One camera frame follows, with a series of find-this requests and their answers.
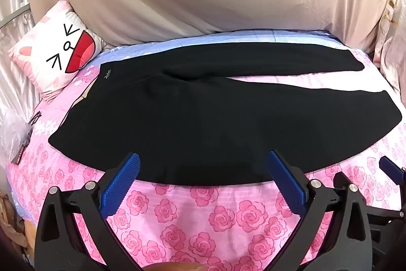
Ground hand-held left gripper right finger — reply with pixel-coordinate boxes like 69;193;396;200
266;150;373;271

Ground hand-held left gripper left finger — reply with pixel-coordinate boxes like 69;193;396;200
34;152;142;271

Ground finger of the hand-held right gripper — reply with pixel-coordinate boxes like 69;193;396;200
333;171;351;195
378;156;406;211

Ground black pants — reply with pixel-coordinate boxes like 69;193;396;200
47;47;403;186

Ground pink rose bedsheet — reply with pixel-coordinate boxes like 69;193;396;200
6;29;406;271

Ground brown crumpled paper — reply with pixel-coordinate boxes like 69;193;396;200
0;192;35;259

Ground pale floral fabric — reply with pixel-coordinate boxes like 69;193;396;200
373;0;406;119

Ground cartoon face pillow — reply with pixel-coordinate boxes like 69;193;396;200
8;0;107;103

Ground shiny pale satin curtain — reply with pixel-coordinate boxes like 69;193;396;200
0;0;45;132

